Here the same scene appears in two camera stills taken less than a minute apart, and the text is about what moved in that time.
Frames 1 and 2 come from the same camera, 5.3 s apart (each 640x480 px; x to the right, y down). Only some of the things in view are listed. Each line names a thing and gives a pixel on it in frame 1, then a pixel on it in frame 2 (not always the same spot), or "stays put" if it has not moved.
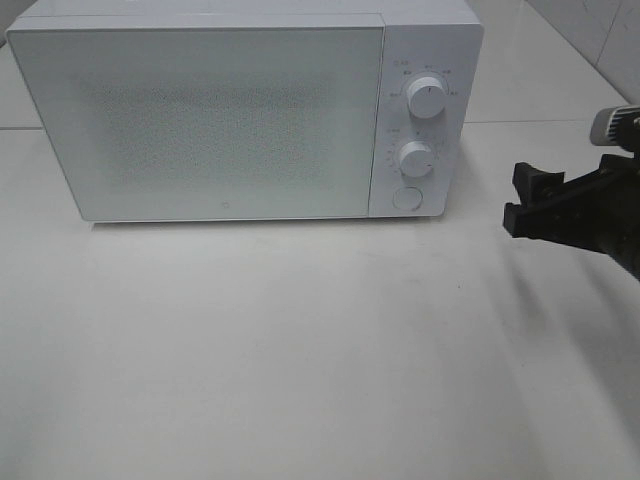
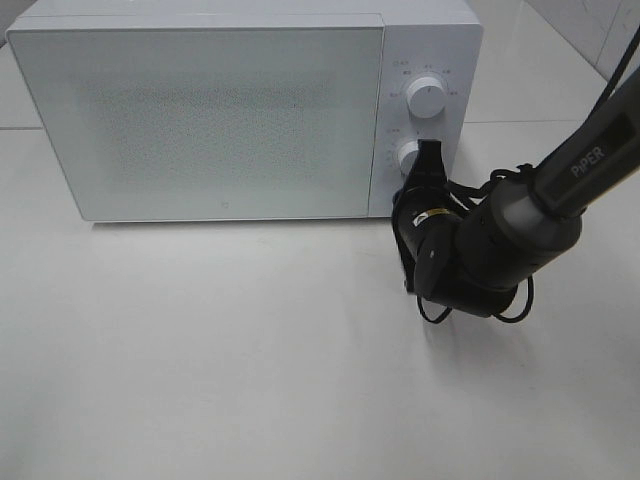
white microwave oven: x=208 y=123 stays put
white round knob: x=416 y=159 stays put
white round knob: x=426 y=97 stays put
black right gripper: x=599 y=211 → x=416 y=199
